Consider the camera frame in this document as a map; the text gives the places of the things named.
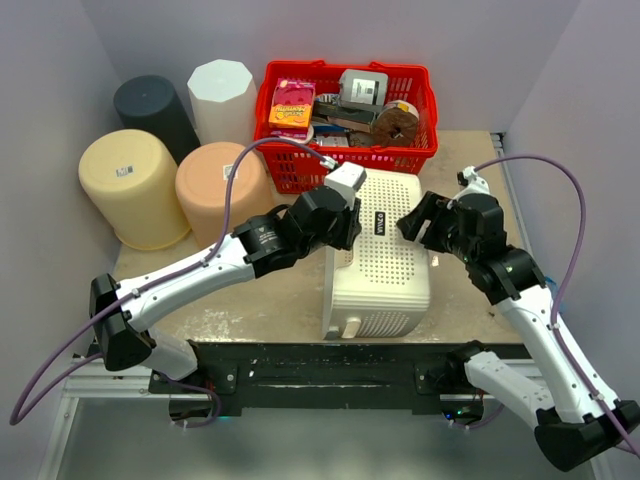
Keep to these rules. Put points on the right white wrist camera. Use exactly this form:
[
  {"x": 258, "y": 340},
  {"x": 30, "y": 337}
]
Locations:
[{"x": 470, "y": 182}]

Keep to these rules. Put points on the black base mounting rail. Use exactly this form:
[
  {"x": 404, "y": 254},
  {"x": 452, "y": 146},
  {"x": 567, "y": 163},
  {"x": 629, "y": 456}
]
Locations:
[{"x": 372, "y": 376}]

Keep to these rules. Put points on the orange printed bucket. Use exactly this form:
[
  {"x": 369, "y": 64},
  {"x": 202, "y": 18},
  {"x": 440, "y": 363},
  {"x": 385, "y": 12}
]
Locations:
[{"x": 201, "y": 182}]

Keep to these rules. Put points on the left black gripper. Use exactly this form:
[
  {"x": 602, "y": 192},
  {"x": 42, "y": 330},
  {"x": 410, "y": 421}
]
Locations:
[{"x": 351, "y": 226}]

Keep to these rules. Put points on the dark blue bucket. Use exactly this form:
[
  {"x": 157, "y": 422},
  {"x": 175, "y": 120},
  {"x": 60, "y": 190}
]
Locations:
[{"x": 150, "y": 103}]

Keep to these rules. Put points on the white perforated storage basket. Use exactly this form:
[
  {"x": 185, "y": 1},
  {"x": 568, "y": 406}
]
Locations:
[{"x": 381, "y": 287}]

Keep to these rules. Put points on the blue plastic bag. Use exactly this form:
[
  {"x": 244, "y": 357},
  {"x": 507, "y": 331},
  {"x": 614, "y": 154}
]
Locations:
[{"x": 554, "y": 290}]

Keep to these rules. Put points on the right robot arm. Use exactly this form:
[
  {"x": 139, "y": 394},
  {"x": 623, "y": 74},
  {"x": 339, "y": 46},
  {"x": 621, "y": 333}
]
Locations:
[{"x": 574, "y": 415}]

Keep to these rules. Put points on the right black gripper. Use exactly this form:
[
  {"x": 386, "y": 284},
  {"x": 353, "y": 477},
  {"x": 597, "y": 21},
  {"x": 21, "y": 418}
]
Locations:
[{"x": 432, "y": 220}]

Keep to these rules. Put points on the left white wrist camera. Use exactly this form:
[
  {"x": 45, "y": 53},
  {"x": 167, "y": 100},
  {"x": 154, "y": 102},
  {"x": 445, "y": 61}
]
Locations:
[{"x": 345, "y": 178}]

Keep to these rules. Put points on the orange translucent bucket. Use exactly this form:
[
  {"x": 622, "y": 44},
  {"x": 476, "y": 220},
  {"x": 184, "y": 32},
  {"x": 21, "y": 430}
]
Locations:
[{"x": 129, "y": 175}]

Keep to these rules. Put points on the grey white device box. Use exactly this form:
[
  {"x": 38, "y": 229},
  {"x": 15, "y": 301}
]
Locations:
[{"x": 363, "y": 89}]

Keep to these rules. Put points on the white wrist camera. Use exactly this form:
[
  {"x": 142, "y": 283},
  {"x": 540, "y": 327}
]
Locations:
[
  {"x": 345, "y": 178},
  {"x": 470, "y": 182}
]

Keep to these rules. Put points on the dark flat box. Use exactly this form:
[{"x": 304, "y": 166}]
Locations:
[{"x": 349, "y": 118}]

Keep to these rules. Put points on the white octagonal bin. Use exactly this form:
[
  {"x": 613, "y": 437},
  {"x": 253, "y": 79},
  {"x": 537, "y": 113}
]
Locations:
[{"x": 223, "y": 96}]

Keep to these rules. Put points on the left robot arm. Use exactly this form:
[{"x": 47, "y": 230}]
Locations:
[{"x": 124, "y": 313}]

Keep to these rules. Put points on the pink yellow snack box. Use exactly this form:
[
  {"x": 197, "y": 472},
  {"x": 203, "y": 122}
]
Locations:
[{"x": 292, "y": 104}]

